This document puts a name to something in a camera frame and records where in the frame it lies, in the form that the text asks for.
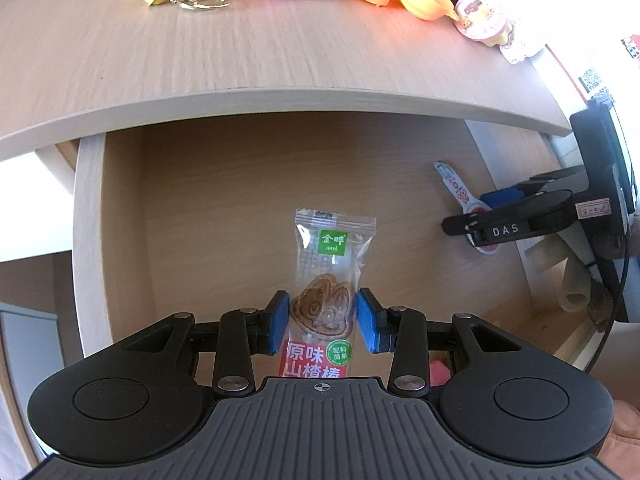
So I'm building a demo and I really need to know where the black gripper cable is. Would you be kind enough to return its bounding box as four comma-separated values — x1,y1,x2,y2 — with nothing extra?
582,237,632,378

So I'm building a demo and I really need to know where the white card with red print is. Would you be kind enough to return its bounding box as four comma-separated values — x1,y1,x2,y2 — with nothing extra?
529,34,640,111

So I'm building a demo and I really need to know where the person's right hand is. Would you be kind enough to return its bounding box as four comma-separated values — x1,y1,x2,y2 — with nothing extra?
526,239,614,322

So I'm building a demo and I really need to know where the white desk drawer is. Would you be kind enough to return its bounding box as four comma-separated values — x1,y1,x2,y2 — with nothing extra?
72,110,626,392

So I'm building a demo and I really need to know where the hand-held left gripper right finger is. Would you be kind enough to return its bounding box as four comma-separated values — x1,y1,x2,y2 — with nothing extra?
354,287,507,396

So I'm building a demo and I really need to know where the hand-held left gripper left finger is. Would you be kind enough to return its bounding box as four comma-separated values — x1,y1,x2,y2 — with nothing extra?
125,290,292,396

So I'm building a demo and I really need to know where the round jelly cup cartoon lid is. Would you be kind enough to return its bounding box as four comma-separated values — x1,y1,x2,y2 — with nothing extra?
454,0,512,49

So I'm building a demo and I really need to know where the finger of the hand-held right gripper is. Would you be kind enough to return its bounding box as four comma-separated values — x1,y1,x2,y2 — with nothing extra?
480,166,587,210
442,190,577,237

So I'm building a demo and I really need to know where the clear snack packet red label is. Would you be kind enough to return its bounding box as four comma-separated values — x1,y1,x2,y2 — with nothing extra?
282,208,377,379

